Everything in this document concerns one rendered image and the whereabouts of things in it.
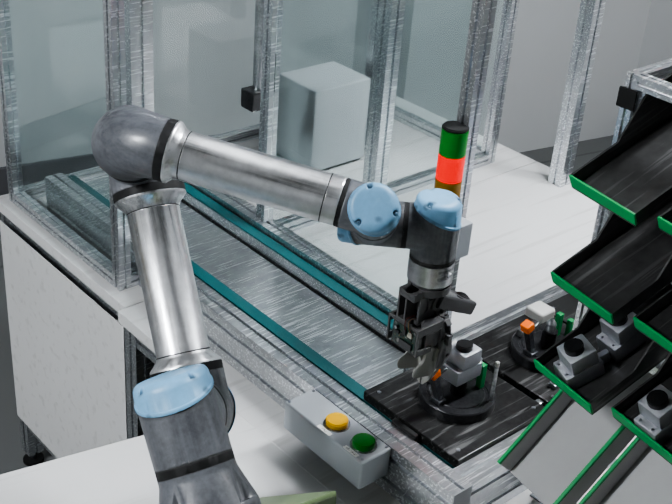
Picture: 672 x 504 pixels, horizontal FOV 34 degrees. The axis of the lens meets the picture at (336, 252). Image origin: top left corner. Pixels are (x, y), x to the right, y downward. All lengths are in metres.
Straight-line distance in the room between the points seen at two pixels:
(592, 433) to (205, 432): 0.64
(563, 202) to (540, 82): 2.37
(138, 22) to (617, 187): 1.32
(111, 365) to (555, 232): 1.17
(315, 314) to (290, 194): 0.76
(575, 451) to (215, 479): 0.60
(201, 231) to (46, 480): 0.84
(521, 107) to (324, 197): 3.83
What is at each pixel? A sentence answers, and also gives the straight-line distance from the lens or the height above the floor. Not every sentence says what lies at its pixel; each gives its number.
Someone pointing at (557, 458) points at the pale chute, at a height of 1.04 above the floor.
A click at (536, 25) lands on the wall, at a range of 5.25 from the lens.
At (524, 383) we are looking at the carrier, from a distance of 2.12.
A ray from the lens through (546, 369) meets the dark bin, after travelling 1.74.
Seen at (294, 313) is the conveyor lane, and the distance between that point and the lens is 2.33.
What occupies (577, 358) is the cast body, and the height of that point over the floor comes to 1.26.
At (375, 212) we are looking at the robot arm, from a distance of 1.57.
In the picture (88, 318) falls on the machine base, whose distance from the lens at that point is 2.64.
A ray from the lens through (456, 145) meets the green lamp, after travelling 2.00.
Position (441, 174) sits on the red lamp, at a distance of 2.03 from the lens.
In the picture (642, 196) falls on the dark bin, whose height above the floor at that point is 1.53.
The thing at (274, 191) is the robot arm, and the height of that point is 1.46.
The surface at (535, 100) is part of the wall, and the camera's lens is 5.42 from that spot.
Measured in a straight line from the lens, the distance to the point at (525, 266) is 2.72.
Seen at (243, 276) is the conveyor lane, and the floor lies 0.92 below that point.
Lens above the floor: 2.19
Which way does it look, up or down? 30 degrees down
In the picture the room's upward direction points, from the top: 5 degrees clockwise
